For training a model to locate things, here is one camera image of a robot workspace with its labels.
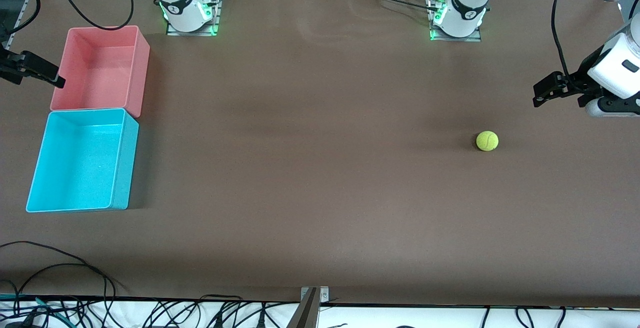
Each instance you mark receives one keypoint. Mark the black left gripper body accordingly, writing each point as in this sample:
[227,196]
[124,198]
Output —
[583,74]

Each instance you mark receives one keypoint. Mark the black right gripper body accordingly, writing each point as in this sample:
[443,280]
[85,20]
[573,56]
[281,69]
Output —
[11,64]

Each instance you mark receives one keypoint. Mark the yellow-green tennis ball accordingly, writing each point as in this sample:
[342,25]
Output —
[487,141]

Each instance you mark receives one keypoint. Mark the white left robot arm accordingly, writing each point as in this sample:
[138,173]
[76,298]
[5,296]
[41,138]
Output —
[465,8]

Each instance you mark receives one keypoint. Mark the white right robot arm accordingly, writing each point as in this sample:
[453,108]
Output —
[180,3]

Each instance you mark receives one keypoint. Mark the pink plastic bin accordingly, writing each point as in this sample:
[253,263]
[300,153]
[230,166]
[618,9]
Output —
[100,68]

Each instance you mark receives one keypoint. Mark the blue plastic bin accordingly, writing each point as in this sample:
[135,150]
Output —
[75,168]

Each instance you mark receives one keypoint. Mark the perforated metal strip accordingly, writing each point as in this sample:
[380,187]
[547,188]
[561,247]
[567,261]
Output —
[17,18]

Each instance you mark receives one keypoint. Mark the grey metal strut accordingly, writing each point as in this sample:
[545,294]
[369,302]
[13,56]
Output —
[305,315]

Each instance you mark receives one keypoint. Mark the small metal table bracket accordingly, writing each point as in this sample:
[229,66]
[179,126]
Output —
[324,294]

